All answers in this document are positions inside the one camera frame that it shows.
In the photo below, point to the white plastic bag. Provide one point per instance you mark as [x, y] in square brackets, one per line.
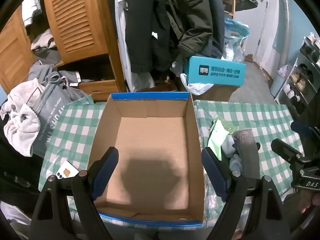
[194, 88]

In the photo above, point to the grey towel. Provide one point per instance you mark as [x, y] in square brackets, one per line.
[247, 149]

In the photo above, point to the white smartphone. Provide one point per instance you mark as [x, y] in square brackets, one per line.
[66, 170]

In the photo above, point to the green checkered tablecloth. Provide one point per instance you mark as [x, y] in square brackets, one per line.
[74, 133]

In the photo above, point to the light blue cloth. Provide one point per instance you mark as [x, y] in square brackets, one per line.
[235, 163]

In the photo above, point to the light green cloth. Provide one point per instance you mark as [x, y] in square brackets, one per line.
[217, 137]

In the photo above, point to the blue plastic bag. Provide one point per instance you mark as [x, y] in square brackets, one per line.
[236, 34]

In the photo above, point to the grey tote bag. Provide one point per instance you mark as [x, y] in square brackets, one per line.
[49, 107]

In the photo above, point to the grey hoodie pile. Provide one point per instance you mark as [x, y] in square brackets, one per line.
[41, 71]

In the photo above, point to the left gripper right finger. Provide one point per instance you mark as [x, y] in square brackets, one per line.
[266, 219]

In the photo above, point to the teal shoe box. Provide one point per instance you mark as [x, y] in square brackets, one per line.
[212, 71]

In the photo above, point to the white towel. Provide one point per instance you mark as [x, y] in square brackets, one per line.
[23, 124]

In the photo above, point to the grey sock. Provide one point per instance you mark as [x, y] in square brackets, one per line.
[228, 146]

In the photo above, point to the green sparkly knit cloth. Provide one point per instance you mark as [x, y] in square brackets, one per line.
[227, 125]

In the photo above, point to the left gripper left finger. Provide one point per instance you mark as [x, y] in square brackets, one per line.
[52, 219]

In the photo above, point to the right hand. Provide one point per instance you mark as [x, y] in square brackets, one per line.
[308, 199]

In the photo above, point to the blue-edged cardboard box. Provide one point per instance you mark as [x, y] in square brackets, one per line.
[159, 178]

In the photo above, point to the wooden louvered wardrobe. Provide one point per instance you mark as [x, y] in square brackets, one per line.
[84, 35]

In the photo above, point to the shoe rack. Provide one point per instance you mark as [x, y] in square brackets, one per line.
[301, 80]

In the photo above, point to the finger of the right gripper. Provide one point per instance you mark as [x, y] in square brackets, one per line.
[287, 152]
[308, 131]

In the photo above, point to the hanging dark jackets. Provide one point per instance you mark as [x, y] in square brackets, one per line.
[157, 37]

